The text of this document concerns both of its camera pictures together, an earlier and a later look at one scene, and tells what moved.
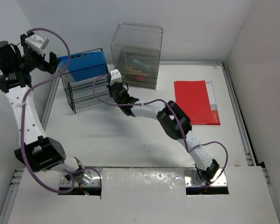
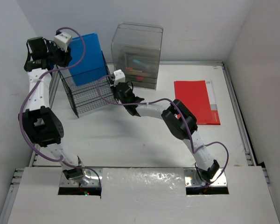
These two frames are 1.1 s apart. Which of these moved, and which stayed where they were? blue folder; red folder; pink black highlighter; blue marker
Moved: blue folder
Stayed: pink black highlighter; red folder; blue marker
